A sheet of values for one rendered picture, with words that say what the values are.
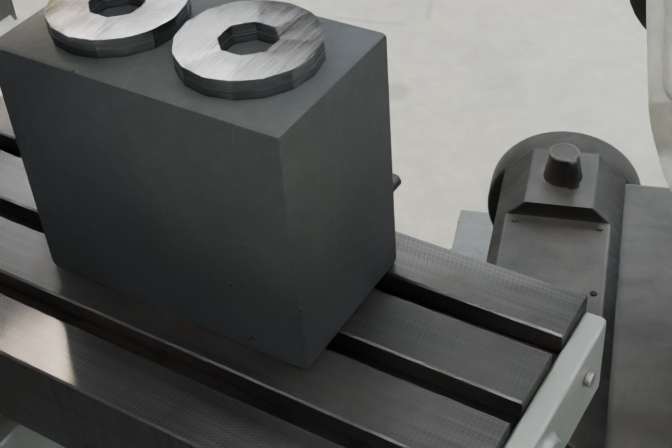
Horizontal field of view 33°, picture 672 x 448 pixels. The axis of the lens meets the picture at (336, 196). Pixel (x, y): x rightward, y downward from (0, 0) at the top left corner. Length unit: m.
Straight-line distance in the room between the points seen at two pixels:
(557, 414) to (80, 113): 0.35
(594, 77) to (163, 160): 2.07
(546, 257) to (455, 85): 1.36
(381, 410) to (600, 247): 0.67
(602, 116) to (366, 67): 1.91
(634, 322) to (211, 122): 0.75
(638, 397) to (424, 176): 1.24
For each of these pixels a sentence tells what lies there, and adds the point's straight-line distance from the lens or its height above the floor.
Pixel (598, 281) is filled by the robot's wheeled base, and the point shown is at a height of 0.59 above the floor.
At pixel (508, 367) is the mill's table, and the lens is 0.74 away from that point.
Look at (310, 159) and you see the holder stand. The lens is 0.65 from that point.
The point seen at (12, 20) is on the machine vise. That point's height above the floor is 0.96.
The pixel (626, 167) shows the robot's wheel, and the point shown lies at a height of 0.56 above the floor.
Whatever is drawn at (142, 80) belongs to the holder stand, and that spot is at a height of 1.12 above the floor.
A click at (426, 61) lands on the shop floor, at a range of 2.74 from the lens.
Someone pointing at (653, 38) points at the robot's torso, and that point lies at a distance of 0.98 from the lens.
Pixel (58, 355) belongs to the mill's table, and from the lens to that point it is 0.78.
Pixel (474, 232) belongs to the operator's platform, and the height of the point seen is 0.40.
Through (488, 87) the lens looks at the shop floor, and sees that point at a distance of 2.65.
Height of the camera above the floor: 1.48
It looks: 39 degrees down
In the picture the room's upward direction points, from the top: 5 degrees counter-clockwise
